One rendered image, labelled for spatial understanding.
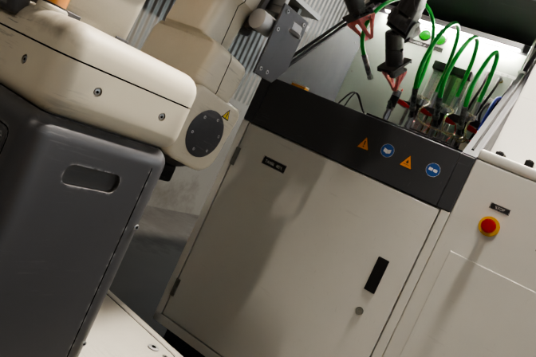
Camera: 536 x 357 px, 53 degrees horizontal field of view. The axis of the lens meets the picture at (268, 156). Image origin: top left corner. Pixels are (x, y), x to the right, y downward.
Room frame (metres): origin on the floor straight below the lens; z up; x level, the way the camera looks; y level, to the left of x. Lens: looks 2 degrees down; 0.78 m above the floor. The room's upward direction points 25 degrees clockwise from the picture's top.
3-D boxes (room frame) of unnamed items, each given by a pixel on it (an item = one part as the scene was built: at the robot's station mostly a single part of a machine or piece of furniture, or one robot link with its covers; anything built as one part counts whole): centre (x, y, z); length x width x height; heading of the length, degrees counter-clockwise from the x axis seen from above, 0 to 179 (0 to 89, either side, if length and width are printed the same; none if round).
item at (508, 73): (1.95, -0.64, 1.20); 0.13 x 0.03 x 0.31; 64
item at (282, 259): (1.59, -0.19, 0.44); 0.65 x 0.02 x 0.68; 64
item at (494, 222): (1.37, -0.58, 0.80); 0.05 x 0.04 x 0.05; 64
